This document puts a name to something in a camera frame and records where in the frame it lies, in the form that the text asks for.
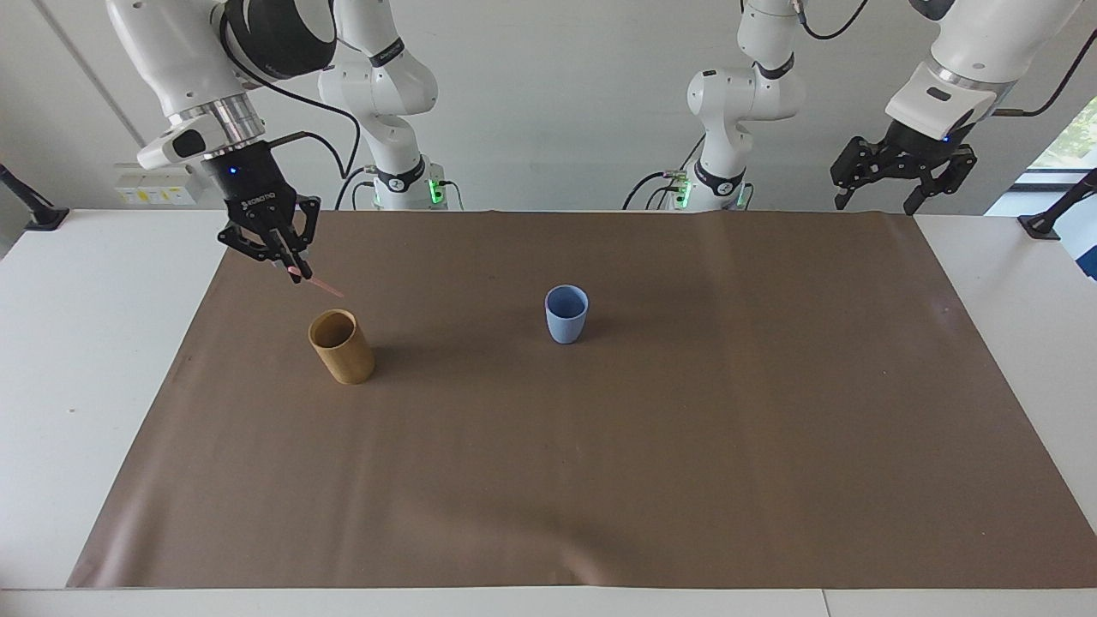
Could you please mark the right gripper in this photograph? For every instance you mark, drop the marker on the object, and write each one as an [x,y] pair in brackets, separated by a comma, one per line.
[248,184]

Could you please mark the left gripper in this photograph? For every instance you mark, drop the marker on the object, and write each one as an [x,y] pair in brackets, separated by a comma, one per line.
[930,147]

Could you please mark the pink chopstick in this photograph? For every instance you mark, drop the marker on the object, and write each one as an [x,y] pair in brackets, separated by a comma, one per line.
[321,286]

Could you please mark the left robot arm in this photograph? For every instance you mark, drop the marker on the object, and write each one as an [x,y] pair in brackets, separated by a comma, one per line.
[968,43]

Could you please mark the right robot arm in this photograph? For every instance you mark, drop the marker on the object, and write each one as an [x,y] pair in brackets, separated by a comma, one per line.
[163,51]

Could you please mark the brown bamboo cup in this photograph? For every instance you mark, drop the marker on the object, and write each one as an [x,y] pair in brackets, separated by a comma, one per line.
[343,351]

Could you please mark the blue cup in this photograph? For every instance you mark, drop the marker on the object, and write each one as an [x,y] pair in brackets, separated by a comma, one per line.
[566,317]

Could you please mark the black stand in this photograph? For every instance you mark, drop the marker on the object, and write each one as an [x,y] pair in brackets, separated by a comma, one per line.
[1058,214]
[30,210]

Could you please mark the window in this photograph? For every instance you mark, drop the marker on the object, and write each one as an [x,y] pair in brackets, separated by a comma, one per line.
[1071,141]

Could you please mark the white wall socket box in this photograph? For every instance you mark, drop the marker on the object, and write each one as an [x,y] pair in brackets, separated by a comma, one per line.
[158,184]

